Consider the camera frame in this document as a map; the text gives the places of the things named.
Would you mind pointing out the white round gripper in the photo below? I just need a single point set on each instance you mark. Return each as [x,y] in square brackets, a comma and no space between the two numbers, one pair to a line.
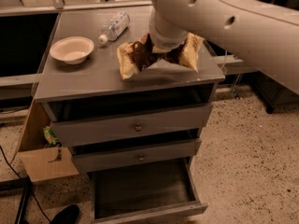
[167,42]

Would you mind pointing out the brown yellow chip bag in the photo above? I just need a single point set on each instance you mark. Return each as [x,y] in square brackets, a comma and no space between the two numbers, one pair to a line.
[135,57]

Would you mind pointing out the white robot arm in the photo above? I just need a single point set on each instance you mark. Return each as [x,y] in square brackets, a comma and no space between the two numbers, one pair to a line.
[264,36]

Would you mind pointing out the grey drawer cabinet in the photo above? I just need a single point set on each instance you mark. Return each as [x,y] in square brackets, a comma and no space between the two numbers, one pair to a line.
[95,89]

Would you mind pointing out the grey middle drawer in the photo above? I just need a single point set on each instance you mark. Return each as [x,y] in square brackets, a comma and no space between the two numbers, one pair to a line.
[104,160]

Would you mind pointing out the grey drawer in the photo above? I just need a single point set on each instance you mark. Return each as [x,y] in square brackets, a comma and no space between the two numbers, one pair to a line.
[91,131]
[145,194]
[104,160]

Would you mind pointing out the grey top drawer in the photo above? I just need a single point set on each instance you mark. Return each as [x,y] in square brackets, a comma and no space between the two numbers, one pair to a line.
[91,131]

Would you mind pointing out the green snack bag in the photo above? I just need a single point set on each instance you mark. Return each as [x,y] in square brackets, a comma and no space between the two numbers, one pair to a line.
[50,137]

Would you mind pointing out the grey bottom drawer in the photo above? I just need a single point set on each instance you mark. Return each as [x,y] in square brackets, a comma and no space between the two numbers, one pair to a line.
[145,194]

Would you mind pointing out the clear plastic water bottle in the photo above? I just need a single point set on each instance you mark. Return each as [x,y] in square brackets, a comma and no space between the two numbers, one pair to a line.
[114,27]

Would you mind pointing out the white paper bowl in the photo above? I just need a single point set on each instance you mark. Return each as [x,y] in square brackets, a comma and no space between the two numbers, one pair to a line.
[72,50]

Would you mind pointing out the dark cabinet at right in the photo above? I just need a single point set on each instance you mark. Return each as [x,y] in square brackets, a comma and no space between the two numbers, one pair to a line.
[274,94]

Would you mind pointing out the brown cardboard box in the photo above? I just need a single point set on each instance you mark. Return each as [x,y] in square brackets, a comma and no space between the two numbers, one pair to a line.
[41,162]

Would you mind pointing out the black shoe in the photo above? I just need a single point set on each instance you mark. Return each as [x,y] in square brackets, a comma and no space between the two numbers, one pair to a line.
[69,215]

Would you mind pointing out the grey metal rail frame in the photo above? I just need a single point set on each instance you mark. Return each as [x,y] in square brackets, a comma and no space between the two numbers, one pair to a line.
[14,87]

